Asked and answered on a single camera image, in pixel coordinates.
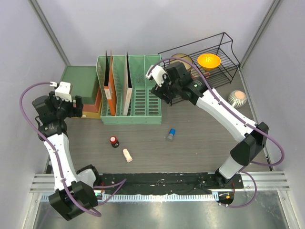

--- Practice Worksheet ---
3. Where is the red black stamp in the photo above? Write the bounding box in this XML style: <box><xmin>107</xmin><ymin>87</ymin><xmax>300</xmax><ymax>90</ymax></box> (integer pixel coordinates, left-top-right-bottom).
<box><xmin>110</xmin><ymin>136</ymin><xmax>120</xmax><ymax>148</ymax></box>

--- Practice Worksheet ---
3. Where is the green file organizer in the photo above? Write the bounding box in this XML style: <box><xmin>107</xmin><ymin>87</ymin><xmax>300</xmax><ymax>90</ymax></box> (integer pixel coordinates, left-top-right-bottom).
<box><xmin>96</xmin><ymin>54</ymin><xmax>162</xmax><ymax>125</ymax></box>

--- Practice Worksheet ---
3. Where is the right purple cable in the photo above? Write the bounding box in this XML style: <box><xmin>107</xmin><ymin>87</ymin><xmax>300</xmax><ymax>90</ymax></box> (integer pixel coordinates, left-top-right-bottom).
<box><xmin>149</xmin><ymin>57</ymin><xmax>285</xmax><ymax>208</ymax></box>

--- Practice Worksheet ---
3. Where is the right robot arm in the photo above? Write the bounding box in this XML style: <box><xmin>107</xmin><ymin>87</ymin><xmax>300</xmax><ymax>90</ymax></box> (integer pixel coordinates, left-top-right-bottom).
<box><xmin>145</xmin><ymin>62</ymin><xmax>269</xmax><ymax>188</ymax></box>

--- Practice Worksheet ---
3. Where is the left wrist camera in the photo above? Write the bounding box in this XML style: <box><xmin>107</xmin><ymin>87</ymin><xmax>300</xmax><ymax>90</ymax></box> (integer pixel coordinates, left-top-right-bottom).
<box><xmin>50</xmin><ymin>81</ymin><xmax>72</xmax><ymax>102</ymax></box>

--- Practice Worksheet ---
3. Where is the blue grey bottle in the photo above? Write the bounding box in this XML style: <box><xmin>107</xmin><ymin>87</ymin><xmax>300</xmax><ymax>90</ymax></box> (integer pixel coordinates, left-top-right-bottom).
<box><xmin>166</xmin><ymin>128</ymin><xmax>175</xmax><ymax>141</ymax></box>

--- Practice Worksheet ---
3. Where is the orange folder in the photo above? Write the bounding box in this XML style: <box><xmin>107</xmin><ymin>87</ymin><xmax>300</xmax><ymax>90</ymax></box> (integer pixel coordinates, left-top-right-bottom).
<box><xmin>103</xmin><ymin>51</ymin><xmax>117</xmax><ymax>116</ymax></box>

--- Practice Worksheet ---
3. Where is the black wire rack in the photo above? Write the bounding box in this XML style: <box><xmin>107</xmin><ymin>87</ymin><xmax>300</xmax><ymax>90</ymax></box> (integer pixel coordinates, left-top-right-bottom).
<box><xmin>152</xmin><ymin>32</ymin><xmax>240</xmax><ymax>105</ymax></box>

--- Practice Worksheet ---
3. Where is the brown glass bowl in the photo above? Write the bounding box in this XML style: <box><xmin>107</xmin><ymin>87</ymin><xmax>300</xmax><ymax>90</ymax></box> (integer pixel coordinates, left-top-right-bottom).
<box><xmin>169</xmin><ymin>53</ymin><xmax>193</xmax><ymax>72</ymax></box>

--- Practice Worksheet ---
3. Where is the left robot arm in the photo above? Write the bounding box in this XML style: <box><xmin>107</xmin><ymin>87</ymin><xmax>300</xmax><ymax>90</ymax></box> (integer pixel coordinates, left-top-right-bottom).
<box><xmin>32</xmin><ymin>92</ymin><xmax>102</xmax><ymax>221</ymax></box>

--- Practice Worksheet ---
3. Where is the white folder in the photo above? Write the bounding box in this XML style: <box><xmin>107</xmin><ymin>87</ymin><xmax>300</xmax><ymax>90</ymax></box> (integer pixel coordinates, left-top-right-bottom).
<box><xmin>122</xmin><ymin>53</ymin><xmax>132</xmax><ymax>116</ymax></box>

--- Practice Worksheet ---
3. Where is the pink mug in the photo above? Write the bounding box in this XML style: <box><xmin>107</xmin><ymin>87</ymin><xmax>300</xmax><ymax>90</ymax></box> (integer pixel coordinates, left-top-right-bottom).
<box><xmin>191</xmin><ymin>68</ymin><xmax>210</xmax><ymax>79</ymax></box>

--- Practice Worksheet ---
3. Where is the striped ceramic mug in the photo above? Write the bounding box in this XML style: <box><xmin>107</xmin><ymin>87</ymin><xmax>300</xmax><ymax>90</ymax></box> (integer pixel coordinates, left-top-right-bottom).
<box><xmin>227</xmin><ymin>90</ymin><xmax>247</xmax><ymax>109</ymax></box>

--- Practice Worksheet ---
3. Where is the orange bowl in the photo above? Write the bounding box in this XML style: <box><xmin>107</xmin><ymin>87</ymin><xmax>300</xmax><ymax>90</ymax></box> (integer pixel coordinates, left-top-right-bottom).
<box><xmin>197</xmin><ymin>53</ymin><xmax>221</xmax><ymax>71</ymax></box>

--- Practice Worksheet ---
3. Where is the drawer box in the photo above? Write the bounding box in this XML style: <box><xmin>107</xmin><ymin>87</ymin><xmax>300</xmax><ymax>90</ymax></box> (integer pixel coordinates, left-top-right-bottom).
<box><xmin>61</xmin><ymin>66</ymin><xmax>102</xmax><ymax>119</ymax></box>

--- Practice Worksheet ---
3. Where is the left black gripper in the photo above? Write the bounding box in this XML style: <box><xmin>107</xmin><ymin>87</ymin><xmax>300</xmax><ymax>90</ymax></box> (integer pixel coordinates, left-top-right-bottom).
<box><xmin>50</xmin><ymin>92</ymin><xmax>83</xmax><ymax>120</ymax></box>

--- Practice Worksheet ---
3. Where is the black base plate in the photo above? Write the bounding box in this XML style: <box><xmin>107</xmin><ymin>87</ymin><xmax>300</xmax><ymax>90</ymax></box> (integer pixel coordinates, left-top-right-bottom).
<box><xmin>100</xmin><ymin>172</ymin><xmax>244</xmax><ymax>196</ymax></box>

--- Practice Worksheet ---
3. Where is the white cable tray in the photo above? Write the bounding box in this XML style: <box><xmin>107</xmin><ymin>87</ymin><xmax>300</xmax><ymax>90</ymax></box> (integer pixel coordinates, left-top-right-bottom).
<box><xmin>40</xmin><ymin>192</ymin><xmax>220</xmax><ymax>203</ymax></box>

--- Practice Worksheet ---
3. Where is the pink eraser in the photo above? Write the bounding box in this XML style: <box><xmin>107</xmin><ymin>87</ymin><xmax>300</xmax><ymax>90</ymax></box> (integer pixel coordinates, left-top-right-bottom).
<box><xmin>122</xmin><ymin>148</ymin><xmax>132</xmax><ymax>163</ymax></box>

